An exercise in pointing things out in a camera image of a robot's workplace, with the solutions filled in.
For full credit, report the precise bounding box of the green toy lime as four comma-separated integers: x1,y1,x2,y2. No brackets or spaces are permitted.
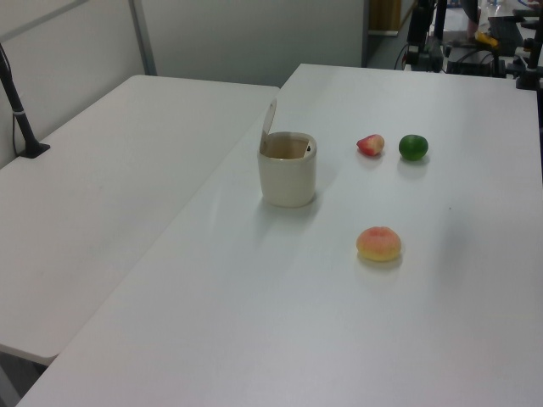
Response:
398,134,429,162

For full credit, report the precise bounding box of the red toy strawberry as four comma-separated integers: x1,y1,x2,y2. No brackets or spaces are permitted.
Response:
355,134,386,158

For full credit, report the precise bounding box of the cream garbage bin body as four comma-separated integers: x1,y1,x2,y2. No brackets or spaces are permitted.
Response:
257,131,318,209

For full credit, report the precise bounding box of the pink yellow toy peach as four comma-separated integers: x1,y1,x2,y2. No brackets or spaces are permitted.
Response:
355,226,402,262

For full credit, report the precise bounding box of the black clamp mount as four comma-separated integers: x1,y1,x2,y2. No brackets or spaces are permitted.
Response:
515,37,543,90

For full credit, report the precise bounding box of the black equipment box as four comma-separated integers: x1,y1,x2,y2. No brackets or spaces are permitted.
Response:
445,46,506,77

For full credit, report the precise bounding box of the black pole stand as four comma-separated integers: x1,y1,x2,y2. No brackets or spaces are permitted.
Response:
0,42,51,159

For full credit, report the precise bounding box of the cream bin lid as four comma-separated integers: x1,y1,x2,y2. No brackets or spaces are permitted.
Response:
259,98,278,153

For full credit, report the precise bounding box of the dark equipment rack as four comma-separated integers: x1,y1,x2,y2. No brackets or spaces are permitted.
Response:
405,0,446,73

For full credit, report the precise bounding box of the wooden cabinet panel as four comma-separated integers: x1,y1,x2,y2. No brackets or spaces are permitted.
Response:
367,0,402,35

